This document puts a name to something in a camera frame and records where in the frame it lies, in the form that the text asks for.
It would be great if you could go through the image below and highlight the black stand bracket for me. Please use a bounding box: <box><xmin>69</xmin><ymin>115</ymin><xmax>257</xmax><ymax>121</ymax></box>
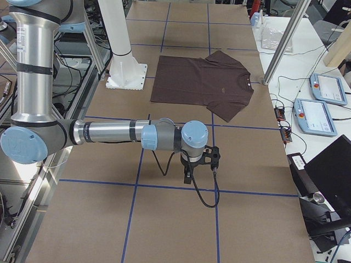
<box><xmin>299</xmin><ymin>198</ymin><xmax>350</xmax><ymax>252</ymax></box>

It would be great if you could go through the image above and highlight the orange electronics board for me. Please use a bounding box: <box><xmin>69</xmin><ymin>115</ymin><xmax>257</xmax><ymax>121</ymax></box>
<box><xmin>280</xmin><ymin>127</ymin><xmax>292</xmax><ymax>145</ymax></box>
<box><xmin>274</xmin><ymin>107</ymin><xmax>286</xmax><ymax>121</ymax></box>

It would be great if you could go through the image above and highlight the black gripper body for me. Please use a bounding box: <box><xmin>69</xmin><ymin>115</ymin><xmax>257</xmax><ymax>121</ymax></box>
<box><xmin>180</xmin><ymin>157</ymin><xmax>198</xmax><ymax>177</ymax></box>

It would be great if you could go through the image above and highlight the black laptop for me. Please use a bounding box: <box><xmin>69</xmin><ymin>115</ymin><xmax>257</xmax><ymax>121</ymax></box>
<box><xmin>305</xmin><ymin>135</ymin><xmax>350</xmax><ymax>218</ymax></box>

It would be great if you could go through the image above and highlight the aluminium frame post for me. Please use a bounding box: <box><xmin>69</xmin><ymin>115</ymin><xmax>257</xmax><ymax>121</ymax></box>
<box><xmin>263</xmin><ymin>0</ymin><xmax>311</xmax><ymax>85</ymax></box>

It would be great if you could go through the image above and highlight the lower orange electronics board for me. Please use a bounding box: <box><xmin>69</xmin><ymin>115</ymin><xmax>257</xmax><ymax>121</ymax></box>
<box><xmin>280</xmin><ymin>127</ymin><xmax>292</xmax><ymax>145</ymax></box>

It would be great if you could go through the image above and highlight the aluminium side frame rail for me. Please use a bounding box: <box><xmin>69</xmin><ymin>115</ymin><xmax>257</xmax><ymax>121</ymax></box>
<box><xmin>0</xmin><ymin>68</ymin><xmax>99</xmax><ymax>263</ymax></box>

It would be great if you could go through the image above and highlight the blue teach pendant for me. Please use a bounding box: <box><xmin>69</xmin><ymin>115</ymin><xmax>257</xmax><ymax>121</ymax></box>
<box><xmin>309</xmin><ymin>73</ymin><xmax>348</xmax><ymax>106</ymax></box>
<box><xmin>293</xmin><ymin>99</ymin><xmax>337</xmax><ymax>137</ymax></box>

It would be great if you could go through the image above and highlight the wooden beam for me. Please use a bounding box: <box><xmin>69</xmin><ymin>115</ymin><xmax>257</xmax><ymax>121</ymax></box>
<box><xmin>323</xmin><ymin>20</ymin><xmax>350</xmax><ymax>67</ymax></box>

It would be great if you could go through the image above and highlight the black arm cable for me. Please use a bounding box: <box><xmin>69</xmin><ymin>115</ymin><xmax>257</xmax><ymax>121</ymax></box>
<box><xmin>152</xmin><ymin>150</ymin><xmax>221</xmax><ymax>208</ymax></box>

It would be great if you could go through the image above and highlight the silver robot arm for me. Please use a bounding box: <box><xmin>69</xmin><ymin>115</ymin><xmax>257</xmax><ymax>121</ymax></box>
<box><xmin>1</xmin><ymin>1</ymin><xmax>208</xmax><ymax>184</ymax></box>

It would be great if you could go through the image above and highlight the blue spray bottle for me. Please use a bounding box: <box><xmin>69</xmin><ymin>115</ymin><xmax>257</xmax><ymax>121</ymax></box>
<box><xmin>250</xmin><ymin>12</ymin><xmax>261</xmax><ymax>28</ymax></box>

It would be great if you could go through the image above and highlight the upper blue teach pendant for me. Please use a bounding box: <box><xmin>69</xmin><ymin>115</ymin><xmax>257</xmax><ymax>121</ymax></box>
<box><xmin>309</xmin><ymin>73</ymin><xmax>348</xmax><ymax>106</ymax></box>

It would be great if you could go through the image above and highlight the clear plastic tray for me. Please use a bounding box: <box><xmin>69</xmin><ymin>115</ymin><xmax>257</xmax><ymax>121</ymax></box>
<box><xmin>261</xmin><ymin>27</ymin><xmax>284</xmax><ymax>50</ymax></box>

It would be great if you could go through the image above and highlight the white pedestal column base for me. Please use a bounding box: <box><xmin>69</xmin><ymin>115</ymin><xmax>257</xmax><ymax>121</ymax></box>
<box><xmin>98</xmin><ymin>0</ymin><xmax>148</xmax><ymax>90</ymax></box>

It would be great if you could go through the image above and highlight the silver metal cup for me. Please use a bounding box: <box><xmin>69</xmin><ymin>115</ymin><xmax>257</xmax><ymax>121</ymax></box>
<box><xmin>308</xmin><ymin>192</ymin><xmax>325</xmax><ymax>205</ymax></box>

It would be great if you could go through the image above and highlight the brown t-shirt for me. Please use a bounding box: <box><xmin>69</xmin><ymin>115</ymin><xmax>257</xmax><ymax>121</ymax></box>
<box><xmin>150</xmin><ymin>50</ymin><xmax>254</xmax><ymax>122</ymax></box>

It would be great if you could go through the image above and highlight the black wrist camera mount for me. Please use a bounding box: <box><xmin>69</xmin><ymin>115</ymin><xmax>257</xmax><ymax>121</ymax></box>
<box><xmin>200</xmin><ymin>145</ymin><xmax>220</xmax><ymax>171</ymax></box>

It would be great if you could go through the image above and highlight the upper orange electronics board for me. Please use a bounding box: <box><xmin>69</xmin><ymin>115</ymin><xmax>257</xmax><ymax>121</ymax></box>
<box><xmin>274</xmin><ymin>107</ymin><xmax>286</xmax><ymax>121</ymax></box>

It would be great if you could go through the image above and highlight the lower blue teach pendant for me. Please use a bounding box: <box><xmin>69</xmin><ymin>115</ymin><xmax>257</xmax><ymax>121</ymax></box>
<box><xmin>293</xmin><ymin>99</ymin><xmax>337</xmax><ymax>137</ymax></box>

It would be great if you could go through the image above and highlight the black box with white label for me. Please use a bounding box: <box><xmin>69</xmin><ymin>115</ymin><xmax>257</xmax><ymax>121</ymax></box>
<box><xmin>287</xmin><ymin>153</ymin><xmax>319</xmax><ymax>197</ymax></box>

